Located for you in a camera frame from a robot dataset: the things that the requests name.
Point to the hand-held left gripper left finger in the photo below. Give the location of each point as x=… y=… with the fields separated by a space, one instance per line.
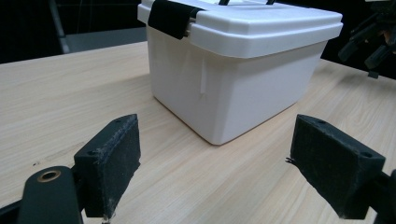
x=109 y=165

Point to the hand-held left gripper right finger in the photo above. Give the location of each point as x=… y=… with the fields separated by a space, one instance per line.
x=336 y=168

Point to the white plastic storage box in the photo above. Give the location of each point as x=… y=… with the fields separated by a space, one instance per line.
x=249 y=93

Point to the black tape piece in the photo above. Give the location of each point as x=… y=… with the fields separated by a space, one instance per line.
x=373 y=74

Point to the grey metal stand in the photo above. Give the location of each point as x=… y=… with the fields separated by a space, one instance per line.
x=58 y=29

